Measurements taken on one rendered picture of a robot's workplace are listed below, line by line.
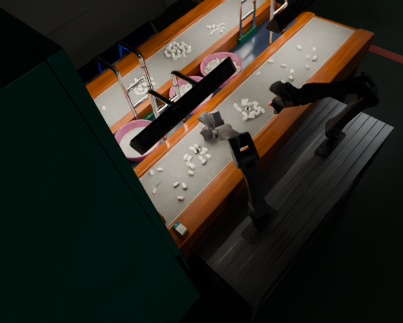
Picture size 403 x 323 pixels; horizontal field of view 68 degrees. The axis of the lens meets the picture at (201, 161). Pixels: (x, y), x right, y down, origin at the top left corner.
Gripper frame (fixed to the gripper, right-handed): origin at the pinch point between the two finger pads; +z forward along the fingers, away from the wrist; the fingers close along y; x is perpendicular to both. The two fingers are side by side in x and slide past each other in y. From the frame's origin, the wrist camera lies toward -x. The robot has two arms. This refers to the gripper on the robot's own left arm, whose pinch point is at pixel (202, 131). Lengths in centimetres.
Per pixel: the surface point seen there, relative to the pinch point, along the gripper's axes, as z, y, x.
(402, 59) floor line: 14, -218, 87
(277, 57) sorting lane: 3, -76, 0
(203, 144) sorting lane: -2.8, 4.9, 4.8
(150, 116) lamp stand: 30.4, 7.4, -19.7
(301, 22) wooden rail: 6, -112, -6
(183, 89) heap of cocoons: 26.5, -19.3, -19.8
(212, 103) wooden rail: 6.3, -19.0, -6.1
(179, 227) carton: -24, 47, 17
